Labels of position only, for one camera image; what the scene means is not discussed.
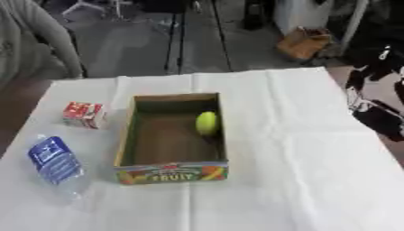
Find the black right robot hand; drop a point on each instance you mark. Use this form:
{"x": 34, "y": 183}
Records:
{"x": 384, "y": 120}

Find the clear bottle blue label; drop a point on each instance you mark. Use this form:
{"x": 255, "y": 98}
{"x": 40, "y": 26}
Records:
{"x": 54, "y": 161}

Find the tan cardboard box printed front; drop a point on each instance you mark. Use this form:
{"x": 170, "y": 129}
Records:
{"x": 171, "y": 176}

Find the red and white carton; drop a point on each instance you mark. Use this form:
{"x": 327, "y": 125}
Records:
{"x": 83, "y": 115}

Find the black tripod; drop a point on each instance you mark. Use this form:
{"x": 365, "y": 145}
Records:
{"x": 181, "y": 39}

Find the white chair base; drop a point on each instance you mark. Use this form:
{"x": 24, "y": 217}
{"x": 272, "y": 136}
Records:
{"x": 95, "y": 6}

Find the brown paper bag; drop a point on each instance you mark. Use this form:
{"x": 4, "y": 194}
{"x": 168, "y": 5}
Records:
{"x": 302, "y": 43}

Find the person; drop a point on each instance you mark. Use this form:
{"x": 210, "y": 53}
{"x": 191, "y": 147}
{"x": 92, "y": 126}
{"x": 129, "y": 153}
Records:
{"x": 23, "y": 45}

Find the yellow-green toy lemon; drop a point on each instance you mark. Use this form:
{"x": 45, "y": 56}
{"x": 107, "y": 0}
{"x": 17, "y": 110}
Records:
{"x": 207, "y": 122}

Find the white cabinet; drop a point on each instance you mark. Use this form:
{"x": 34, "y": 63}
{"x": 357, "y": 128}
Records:
{"x": 302, "y": 13}

